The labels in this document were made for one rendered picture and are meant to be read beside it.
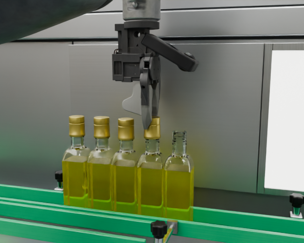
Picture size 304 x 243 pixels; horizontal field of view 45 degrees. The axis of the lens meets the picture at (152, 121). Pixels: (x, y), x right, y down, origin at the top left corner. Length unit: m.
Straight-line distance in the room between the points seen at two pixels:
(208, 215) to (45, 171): 0.49
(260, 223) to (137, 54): 0.43
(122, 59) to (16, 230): 0.40
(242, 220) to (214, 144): 0.18
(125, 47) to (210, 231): 0.40
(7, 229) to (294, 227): 0.58
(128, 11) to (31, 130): 0.50
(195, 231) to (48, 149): 0.49
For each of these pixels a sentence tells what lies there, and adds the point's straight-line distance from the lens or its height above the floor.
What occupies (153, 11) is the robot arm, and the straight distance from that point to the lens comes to 0.73.
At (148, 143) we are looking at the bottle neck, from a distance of 0.76.
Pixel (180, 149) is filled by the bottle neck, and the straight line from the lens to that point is 0.74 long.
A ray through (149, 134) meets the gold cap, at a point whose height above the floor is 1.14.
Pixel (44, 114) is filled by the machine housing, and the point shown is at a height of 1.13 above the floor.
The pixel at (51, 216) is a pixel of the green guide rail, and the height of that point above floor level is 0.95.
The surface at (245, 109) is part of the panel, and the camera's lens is 0.85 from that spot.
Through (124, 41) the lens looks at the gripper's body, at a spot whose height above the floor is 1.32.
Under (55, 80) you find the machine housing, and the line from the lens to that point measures 1.02.
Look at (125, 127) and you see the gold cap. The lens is 0.76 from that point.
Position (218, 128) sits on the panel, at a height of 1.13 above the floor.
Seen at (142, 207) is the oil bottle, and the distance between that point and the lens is 0.79.
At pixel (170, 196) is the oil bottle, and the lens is 0.76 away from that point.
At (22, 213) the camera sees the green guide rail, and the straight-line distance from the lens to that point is 0.89.
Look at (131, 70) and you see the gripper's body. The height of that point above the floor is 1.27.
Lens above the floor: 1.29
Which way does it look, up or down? 10 degrees down
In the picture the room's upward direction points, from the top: straight up
